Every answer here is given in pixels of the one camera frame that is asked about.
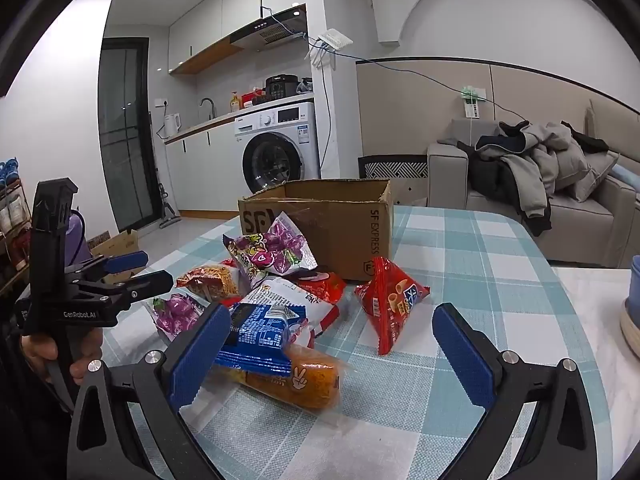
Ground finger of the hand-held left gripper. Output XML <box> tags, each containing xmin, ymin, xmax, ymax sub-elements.
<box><xmin>97</xmin><ymin>269</ymin><xmax>174</xmax><ymax>327</ymax></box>
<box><xmin>66</xmin><ymin>251</ymin><xmax>149</xmax><ymax>284</ymax></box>

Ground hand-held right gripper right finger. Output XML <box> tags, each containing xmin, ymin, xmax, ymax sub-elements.
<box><xmin>432</xmin><ymin>302</ymin><xmax>601</xmax><ymax>480</ymax></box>

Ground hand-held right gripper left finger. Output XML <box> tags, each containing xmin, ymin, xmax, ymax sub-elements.
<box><xmin>66</xmin><ymin>302</ymin><xmax>236</xmax><ymax>480</ymax></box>

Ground purple candy packet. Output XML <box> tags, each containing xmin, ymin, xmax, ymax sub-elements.
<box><xmin>151</xmin><ymin>292</ymin><xmax>213</xmax><ymax>343</ymax></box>
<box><xmin>222</xmin><ymin>211</ymin><xmax>319</xmax><ymax>277</ymax></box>

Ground red cone snack packet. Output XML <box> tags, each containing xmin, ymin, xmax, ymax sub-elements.
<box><xmin>354</xmin><ymin>256</ymin><xmax>431</xmax><ymax>356</ymax></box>

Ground clear orange snack packet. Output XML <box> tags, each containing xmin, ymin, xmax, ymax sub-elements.
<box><xmin>210</xmin><ymin>342</ymin><xmax>353</xmax><ymax>413</ymax></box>

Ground brown cardboard box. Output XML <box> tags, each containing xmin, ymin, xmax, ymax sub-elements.
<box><xmin>238</xmin><ymin>178</ymin><xmax>395</xmax><ymax>282</ymax></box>

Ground person's left hand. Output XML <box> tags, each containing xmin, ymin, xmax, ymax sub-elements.
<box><xmin>19</xmin><ymin>327</ymin><xmax>104</xmax><ymax>387</ymax></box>

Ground small cardboard box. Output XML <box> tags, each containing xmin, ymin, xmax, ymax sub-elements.
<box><xmin>90</xmin><ymin>230</ymin><xmax>141</xmax><ymax>281</ymax></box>

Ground purple bag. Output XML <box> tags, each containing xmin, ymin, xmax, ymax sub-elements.
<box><xmin>67</xmin><ymin>210</ymin><xmax>88</xmax><ymax>261</ymax></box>

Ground storage rack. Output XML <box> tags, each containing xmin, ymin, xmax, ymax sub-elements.
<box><xmin>0</xmin><ymin>157</ymin><xmax>33</xmax><ymax>291</ymax></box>

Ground blue snack packet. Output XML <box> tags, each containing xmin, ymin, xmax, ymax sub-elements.
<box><xmin>215</xmin><ymin>302</ymin><xmax>308</xmax><ymax>376</ymax></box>

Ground stick vacuum cleaner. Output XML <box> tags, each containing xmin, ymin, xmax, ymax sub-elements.
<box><xmin>150</xmin><ymin>110</ymin><xmax>181</xmax><ymax>231</ymax></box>

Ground blue white checked tablecloth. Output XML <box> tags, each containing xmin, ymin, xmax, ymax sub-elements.
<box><xmin>97</xmin><ymin>205</ymin><xmax>606</xmax><ymax>480</ymax></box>

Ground white red snack packet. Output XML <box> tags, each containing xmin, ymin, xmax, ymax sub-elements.
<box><xmin>240</xmin><ymin>276</ymin><xmax>341</xmax><ymax>351</ymax></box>

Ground white lower cabinets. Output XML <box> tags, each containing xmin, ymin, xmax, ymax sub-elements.
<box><xmin>165</xmin><ymin>130</ymin><xmax>251</xmax><ymax>213</ymax></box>

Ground white cabinets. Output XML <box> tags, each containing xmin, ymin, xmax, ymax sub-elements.
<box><xmin>167</xmin><ymin>0</ymin><xmax>321</xmax><ymax>76</ymax></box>
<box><xmin>165</xmin><ymin>130</ymin><xmax>251</xmax><ymax>213</ymax></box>

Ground dark glass door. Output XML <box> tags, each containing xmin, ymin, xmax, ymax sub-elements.
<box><xmin>98</xmin><ymin>37</ymin><xmax>163</xmax><ymax>233</ymax></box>

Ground beige sofa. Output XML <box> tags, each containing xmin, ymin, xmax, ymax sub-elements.
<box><xmin>427</xmin><ymin>95</ymin><xmax>640</xmax><ymax>268</ymax></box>

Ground black jacket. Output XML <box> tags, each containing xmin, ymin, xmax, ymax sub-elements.
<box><xmin>457</xmin><ymin>140</ymin><xmax>551</xmax><ymax>236</ymax></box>

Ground black white patterned basket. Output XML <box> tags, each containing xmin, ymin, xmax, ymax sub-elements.
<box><xmin>357</xmin><ymin>155</ymin><xmax>430</xmax><ymax>207</ymax></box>

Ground grey jacket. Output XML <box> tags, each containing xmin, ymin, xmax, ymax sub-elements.
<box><xmin>475</xmin><ymin>121</ymin><xmax>596</xmax><ymax>218</ymax></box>

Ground white washing machine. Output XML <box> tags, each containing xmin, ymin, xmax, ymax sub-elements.
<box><xmin>234</xmin><ymin>101</ymin><xmax>322</xmax><ymax>196</ymax></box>

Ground beige pillow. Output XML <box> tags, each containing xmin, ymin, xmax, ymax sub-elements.
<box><xmin>555</xmin><ymin>150</ymin><xmax>621</xmax><ymax>203</ymax></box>

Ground black pressure cooker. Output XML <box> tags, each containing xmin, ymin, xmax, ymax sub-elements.
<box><xmin>265</xmin><ymin>76</ymin><xmax>299</xmax><ymax>101</ymax></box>

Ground white upper cabinets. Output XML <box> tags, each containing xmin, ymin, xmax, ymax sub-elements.
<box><xmin>167</xmin><ymin>0</ymin><xmax>321</xmax><ymax>76</ymax></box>

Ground black range hood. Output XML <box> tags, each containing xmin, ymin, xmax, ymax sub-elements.
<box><xmin>230</xmin><ymin>4</ymin><xmax>307</xmax><ymax>52</ymax></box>

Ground white router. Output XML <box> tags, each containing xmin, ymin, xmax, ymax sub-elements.
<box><xmin>317</xmin><ymin>29</ymin><xmax>353</xmax><ymax>51</ymax></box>

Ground black cable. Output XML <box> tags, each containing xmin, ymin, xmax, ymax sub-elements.
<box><xmin>482</xmin><ymin>99</ymin><xmax>531</xmax><ymax>123</ymax></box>

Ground wall socket with green plug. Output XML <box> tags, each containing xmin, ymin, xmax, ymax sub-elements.
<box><xmin>457</xmin><ymin>85</ymin><xmax>488</xmax><ymax>118</ymax></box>

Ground long blue cable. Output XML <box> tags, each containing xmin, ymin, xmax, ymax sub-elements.
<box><xmin>345</xmin><ymin>54</ymin><xmax>463</xmax><ymax>95</ymax></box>

